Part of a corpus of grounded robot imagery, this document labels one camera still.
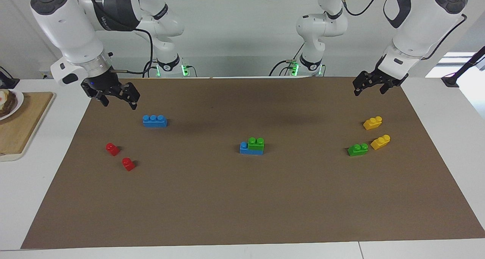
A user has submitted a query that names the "white plate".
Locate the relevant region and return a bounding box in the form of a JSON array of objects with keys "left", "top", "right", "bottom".
[{"left": 0, "top": 89, "right": 24, "bottom": 121}]

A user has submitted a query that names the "wooden cutting board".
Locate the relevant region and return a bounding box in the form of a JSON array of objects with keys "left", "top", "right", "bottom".
[{"left": 0, "top": 92, "right": 55, "bottom": 162}]

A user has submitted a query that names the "black clamp stand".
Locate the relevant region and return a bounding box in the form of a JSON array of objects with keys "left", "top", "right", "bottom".
[{"left": 441, "top": 46, "right": 485, "bottom": 88}]

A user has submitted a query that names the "black right base cable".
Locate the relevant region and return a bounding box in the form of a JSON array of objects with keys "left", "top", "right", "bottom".
[{"left": 142, "top": 59, "right": 197, "bottom": 78}]

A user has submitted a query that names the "black device with cable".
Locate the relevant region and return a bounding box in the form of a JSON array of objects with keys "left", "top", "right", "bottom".
[{"left": 0, "top": 66, "right": 20, "bottom": 89}]

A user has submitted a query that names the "toast with egg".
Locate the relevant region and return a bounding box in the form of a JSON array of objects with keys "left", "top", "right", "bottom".
[{"left": 0, "top": 90, "right": 17, "bottom": 118}]

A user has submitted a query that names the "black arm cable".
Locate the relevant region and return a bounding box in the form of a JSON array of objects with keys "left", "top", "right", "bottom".
[
  {"left": 113, "top": 28, "right": 154, "bottom": 76},
  {"left": 339, "top": 0, "right": 467, "bottom": 61}
]

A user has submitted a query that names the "black base cable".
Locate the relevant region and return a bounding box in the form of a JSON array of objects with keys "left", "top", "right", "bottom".
[
  {"left": 142, "top": 59, "right": 197, "bottom": 78},
  {"left": 269, "top": 42, "right": 306, "bottom": 77}
]

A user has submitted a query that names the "yellow two-stud toy brick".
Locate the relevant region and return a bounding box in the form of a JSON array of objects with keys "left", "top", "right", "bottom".
[
  {"left": 363, "top": 116, "right": 383, "bottom": 130},
  {"left": 371, "top": 134, "right": 391, "bottom": 150}
]

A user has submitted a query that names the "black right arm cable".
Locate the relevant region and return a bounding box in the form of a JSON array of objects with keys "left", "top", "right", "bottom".
[{"left": 113, "top": 28, "right": 154, "bottom": 76}]

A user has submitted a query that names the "black left base cable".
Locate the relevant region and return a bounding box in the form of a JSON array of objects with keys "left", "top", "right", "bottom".
[{"left": 269, "top": 42, "right": 306, "bottom": 77}]

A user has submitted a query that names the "brown table mat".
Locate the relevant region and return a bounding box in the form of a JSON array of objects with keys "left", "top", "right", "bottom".
[{"left": 21, "top": 76, "right": 485, "bottom": 249}]

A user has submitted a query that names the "blue three-stud toy brick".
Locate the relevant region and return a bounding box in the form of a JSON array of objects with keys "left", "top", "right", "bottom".
[
  {"left": 239, "top": 142, "right": 264, "bottom": 155},
  {"left": 142, "top": 115, "right": 168, "bottom": 128}
]

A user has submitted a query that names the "white power strip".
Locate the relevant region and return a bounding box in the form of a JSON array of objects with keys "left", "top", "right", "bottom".
[{"left": 39, "top": 61, "right": 57, "bottom": 79}]

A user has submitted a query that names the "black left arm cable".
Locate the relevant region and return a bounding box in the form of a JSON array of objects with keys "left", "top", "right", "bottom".
[{"left": 339, "top": 0, "right": 467, "bottom": 61}]

